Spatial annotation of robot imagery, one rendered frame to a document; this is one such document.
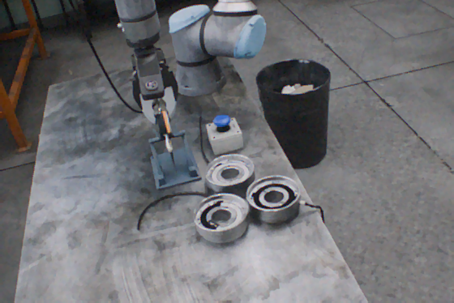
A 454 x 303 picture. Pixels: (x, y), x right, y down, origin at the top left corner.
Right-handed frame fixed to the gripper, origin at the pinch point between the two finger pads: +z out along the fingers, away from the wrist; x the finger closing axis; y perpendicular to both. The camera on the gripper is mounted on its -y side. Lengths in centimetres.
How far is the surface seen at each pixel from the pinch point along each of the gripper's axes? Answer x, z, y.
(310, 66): -74, 59, 100
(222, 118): -13.4, 4.8, 1.3
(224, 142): -12.5, 8.9, -2.1
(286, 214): -17.8, 7.7, -29.5
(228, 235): -6.1, 7.5, -30.8
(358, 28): -157, 106, 211
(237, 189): -11.2, 8.3, -18.8
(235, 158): -13.3, 8.4, -9.2
